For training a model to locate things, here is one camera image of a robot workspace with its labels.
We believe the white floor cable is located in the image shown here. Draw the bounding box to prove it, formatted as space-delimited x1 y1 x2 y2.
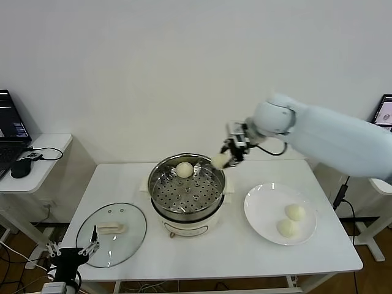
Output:
0 238 50 272

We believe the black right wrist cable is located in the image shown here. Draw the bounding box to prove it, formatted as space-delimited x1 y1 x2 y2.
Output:
253 140 288 156

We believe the stainless steel steamer basket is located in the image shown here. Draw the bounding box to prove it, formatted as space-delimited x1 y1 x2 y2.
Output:
139 153 236 215

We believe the white side table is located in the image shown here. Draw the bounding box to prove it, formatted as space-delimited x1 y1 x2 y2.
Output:
0 133 98 261
306 159 392 263

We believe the black computer mouse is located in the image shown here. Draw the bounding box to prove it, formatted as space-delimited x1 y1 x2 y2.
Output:
11 159 33 179

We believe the white cable bundle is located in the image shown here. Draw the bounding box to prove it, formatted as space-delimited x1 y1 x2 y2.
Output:
134 282 168 294

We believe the black power adapter cable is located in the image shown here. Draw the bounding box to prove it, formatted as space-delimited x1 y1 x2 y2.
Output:
333 175 359 246

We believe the white electric cooker pot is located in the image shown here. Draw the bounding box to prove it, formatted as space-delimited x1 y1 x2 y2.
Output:
150 195 234 239

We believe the white table frame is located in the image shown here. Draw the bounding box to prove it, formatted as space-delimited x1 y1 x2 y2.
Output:
113 275 307 294

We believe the round glass pot lid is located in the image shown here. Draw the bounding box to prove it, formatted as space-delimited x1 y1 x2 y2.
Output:
75 202 148 269

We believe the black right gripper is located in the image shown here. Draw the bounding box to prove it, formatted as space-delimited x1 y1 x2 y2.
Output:
219 139 251 168

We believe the white steamed baozi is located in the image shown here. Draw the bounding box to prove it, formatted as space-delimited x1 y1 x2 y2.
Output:
176 162 194 178
277 219 301 238
284 203 306 222
212 154 229 170

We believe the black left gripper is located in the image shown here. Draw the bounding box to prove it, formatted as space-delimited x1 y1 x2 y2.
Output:
45 225 100 282

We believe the black dongle cable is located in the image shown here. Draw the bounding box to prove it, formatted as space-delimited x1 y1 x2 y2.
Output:
24 146 64 162

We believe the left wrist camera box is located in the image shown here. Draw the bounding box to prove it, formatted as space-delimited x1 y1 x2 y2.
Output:
42 281 67 294

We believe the white round plate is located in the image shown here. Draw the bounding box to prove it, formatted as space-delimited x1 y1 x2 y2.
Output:
244 183 318 246

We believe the black open laptop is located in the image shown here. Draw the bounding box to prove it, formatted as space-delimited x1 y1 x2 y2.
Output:
0 89 33 180
372 94 392 132

